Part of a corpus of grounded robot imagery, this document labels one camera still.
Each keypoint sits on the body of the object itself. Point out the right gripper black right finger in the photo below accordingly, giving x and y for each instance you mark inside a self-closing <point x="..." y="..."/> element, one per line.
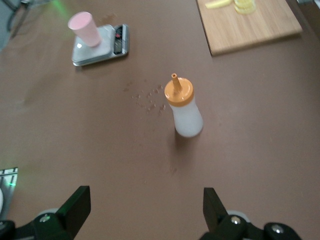
<point x="212" y="210"/>

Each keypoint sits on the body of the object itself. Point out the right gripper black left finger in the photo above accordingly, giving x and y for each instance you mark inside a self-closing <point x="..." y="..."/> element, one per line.
<point x="75" y="207"/>

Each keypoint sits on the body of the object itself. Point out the translucent sauce bottle orange cap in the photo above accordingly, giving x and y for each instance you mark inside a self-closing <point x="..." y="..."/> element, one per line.
<point x="187" y="117"/>

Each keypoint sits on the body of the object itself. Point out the pink plastic cup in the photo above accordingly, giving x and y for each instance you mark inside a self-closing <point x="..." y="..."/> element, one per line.
<point x="87" y="32"/>

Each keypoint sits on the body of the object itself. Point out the silver digital kitchen scale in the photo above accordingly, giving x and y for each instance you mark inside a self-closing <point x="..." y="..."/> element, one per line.
<point x="105" y="51"/>

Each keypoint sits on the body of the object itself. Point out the bamboo cutting board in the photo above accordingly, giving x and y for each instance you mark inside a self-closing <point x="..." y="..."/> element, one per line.
<point x="250" y="32"/>

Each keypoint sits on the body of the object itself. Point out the lemon slice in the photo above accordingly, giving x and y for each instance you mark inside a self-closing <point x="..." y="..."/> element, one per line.
<point x="246" y="2"/>
<point x="243" y="10"/>

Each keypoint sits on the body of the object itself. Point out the yellow plastic knife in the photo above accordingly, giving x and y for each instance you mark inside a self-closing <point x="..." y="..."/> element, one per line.
<point x="217" y="3"/>

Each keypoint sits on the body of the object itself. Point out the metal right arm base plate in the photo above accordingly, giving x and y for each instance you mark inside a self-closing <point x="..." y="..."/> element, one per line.
<point x="8" y="175"/>

